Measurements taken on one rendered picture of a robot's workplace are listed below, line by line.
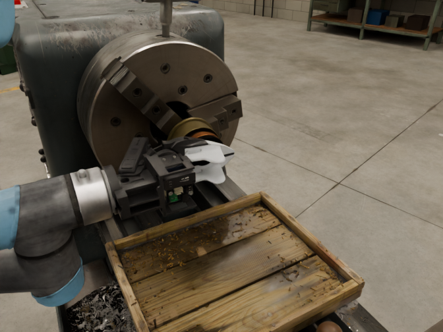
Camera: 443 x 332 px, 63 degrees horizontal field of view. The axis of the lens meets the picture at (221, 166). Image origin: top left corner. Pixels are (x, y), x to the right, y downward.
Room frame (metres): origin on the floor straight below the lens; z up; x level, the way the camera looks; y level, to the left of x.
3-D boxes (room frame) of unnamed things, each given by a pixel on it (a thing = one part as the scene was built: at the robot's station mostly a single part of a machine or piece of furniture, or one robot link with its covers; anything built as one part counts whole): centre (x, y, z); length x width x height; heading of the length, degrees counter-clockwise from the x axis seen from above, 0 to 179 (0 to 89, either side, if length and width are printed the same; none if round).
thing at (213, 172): (0.50, 0.01, 1.07); 0.09 x 0.06 x 0.03; 118
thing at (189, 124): (0.56, 0.05, 1.08); 0.09 x 0.09 x 0.09; 29
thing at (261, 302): (0.46, -0.01, 0.89); 0.36 x 0.30 x 0.04; 119
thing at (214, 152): (0.50, 0.01, 1.10); 0.09 x 0.06 x 0.03; 118
